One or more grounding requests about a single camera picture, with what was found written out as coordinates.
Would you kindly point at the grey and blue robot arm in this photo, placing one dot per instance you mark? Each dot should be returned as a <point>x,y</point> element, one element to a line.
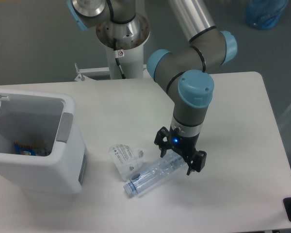
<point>183,77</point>

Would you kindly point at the clear plastic water bottle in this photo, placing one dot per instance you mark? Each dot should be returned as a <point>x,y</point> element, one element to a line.
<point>151,175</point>

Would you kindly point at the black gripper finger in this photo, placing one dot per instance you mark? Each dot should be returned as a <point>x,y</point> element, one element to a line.
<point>195,160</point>
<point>164,146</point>

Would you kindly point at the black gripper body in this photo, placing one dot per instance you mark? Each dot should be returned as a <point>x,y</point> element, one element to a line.
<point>184,146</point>

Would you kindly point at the white trash can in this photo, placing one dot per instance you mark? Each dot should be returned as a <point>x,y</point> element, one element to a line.
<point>47,120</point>

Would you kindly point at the white pedestal base frame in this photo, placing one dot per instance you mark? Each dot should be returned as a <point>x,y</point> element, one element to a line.
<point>91,73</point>

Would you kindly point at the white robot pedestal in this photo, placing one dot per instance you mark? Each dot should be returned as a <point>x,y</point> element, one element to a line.
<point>124,46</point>

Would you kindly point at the clear plastic bag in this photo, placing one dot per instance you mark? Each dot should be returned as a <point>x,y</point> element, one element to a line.
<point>128,160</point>

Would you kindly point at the blue snack wrapper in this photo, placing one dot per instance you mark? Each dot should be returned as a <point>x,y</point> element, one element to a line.
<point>30,150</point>

